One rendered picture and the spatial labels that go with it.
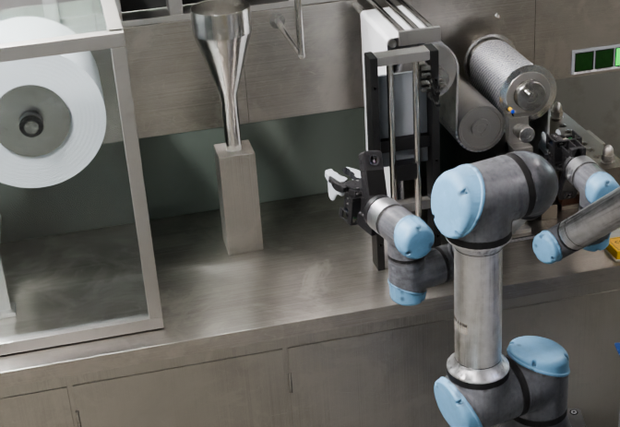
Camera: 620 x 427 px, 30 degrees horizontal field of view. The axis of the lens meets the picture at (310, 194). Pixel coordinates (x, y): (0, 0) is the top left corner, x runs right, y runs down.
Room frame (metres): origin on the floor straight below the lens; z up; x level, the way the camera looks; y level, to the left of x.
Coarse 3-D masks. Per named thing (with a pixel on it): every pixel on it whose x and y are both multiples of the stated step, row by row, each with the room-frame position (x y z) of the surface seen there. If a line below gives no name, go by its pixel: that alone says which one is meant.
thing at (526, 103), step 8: (528, 80) 2.63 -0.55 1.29; (520, 88) 2.61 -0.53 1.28; (528, 88) 2.62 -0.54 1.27; (536, 88) 2.62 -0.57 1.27; (520, 96) 2.61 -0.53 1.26; (536, 96) 2.62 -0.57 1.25; (544, 96) 2.62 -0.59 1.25; (520, 104) 2.61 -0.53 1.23; (528, 104) 2.62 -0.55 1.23; (536, 104) 2.62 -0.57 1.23
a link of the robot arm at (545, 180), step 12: (528, 156) 1.81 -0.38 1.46; (540, 156) 1.83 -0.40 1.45; (528, 168) 1.91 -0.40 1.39; (540, 168) 1.79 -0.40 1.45; (552, 168) 1.82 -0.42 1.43; (540, 180) 1.78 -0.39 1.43; (552, 180) 1.80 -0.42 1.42; (540, 192) 1.77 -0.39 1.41; (552, 192) 1.79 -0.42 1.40; (540, 204) 1.77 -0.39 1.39; (528, 216) 1.84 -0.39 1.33; (516, 228) 1.90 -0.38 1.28; (444, 252) 2.05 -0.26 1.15
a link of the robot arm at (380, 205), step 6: (384, 198) 2.11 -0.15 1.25; (390, 198) 2.11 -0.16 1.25; (378, 204) 2.09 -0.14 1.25; (384, 204) 2.08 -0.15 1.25; (390, 204) 2.08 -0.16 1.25; (396, 204) 2.08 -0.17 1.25; (372, 210) 2.09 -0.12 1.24; (378, 210) 2.07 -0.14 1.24; (372, 216) 2.08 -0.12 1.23; (372, 222) 2.07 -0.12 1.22; (372, 228) 2.08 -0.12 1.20
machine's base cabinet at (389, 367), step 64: (448, 320) 2.33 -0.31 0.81; (512, 320) 2.36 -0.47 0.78; (576, 320) 2.39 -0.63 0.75; (64, 384) 2.15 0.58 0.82; (128, 384) 2.18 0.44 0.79; (192, 384) 2.21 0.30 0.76; (256, 384) 2.23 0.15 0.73; (320, 384) 2.26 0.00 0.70; (384, 384) 2.29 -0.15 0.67; (576, 384) 2.39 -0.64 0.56
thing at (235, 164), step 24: (216, 48) 2.55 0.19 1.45; (240, 48) 2.56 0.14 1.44; (216, 72) 2.57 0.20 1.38; (240, 72) 2.59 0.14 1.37; (216, 144) 2.64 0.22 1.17; (240, 144) 2.60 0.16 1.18; (216, 168) 2.63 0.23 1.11; (240, 168) 2.57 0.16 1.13; (240, 192) 2.57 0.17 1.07; (240, 216) 2.56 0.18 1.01; (240, 240) 2.56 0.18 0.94
